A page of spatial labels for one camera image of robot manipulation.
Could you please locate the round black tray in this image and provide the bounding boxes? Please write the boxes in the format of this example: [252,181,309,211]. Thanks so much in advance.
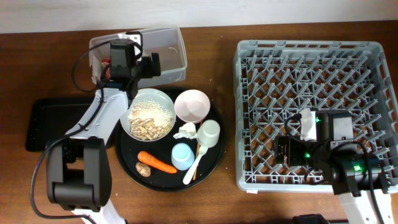
[114,105,226,192]

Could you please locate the white cup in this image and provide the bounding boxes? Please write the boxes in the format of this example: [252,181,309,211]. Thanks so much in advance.
[197,119,221,148]

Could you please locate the clear plastic bin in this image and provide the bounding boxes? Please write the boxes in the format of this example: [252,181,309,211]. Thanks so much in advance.
[89,26,187,88]

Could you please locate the light blue cup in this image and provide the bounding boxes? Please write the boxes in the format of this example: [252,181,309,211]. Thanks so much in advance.
[171,143,195,171]

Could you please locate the orange carrot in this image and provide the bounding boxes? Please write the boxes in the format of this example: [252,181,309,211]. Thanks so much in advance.
[137,151,177,174]

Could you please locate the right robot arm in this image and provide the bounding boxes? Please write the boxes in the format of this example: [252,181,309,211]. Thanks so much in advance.
[272,136,394,223]

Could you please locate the grey plate with food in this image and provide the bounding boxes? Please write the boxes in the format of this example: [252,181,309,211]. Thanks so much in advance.
[120,88,177,142]

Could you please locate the red candy wrapper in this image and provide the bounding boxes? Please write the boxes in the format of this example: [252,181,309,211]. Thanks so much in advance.
[101,58,111,78]

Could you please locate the pink bowl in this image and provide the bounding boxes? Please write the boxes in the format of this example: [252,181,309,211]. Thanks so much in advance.
[174,90,211,124]

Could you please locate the wooden chopstick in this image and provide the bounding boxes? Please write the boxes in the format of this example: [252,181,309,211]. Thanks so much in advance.
[192,121,203,181]

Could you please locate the white plastic fork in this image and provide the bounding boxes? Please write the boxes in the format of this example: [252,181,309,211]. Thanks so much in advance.
[183,145,208,185]

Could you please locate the white napkin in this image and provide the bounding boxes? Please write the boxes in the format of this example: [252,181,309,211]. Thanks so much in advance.
[173,123,197,139]

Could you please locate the black rectangular tray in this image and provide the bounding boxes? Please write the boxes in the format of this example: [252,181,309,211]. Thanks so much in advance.
[25,97,93,152]

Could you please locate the grey dishwasher rack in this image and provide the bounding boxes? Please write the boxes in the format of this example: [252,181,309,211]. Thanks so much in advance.
[233,40,397,194]

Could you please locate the brown mushroom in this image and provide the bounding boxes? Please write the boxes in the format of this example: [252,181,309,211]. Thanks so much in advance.
[136,162,151,177]

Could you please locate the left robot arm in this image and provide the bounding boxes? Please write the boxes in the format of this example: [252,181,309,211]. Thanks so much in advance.
[40,53,161,223]

